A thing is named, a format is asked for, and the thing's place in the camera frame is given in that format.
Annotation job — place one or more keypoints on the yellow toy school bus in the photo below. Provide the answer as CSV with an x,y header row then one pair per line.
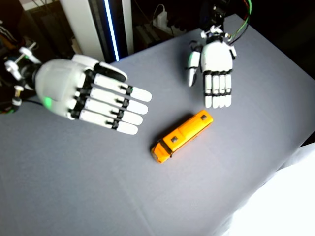
x,y
182,136

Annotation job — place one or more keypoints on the white column with blue light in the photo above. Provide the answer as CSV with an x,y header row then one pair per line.
x,y
81,27

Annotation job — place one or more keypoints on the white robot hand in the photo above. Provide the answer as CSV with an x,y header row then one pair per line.
x,y
216,57
61,83

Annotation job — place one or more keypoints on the grey table cloth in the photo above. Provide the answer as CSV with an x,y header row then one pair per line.
x,y
123,177

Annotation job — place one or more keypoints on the white backdrop sheet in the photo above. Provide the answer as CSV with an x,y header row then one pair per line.
x,y
283,196

